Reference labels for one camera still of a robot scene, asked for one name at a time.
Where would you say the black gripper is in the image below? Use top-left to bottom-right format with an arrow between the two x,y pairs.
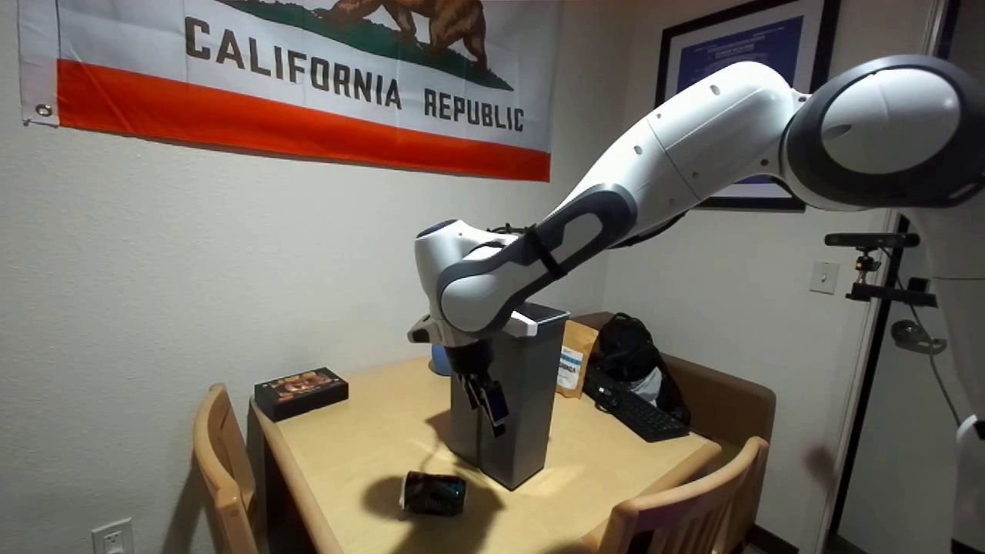
447,337 -> 511,433

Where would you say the dark drink can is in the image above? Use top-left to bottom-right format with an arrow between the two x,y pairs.
401,468 -> 472,520

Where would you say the dark grey tall bin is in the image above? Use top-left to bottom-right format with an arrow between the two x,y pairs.
439,301 -> 569,494

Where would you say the brown cardboard box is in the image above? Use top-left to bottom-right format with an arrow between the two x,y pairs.
558,316 -> 611,401

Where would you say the black computer keyboard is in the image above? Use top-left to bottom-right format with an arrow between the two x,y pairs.
595,384 -> 693,443

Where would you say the flat black printed box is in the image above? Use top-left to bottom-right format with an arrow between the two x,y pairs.
252,362 -> 352,425

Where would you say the wooden chair with curved back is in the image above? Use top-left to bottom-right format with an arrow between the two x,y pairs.
192,382 -> 272,554
596,433 -> 772,554

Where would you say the wooden chair with solid back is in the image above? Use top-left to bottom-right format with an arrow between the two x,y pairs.
655,352 -> 779,486

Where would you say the California Republic flag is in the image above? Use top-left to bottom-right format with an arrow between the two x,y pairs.
13,0 -> 566,186

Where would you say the black framed blue picture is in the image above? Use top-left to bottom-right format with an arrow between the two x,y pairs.
655,0 -> 845,214

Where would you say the white wall light switch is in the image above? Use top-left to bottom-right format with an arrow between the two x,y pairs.
806,260 -> 845,300

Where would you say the white wall power outlet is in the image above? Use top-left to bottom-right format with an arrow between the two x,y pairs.
89,515 -> 139,554

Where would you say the black camera tripod stand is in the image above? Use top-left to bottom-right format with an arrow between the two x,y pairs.
819,208 -> 943,554

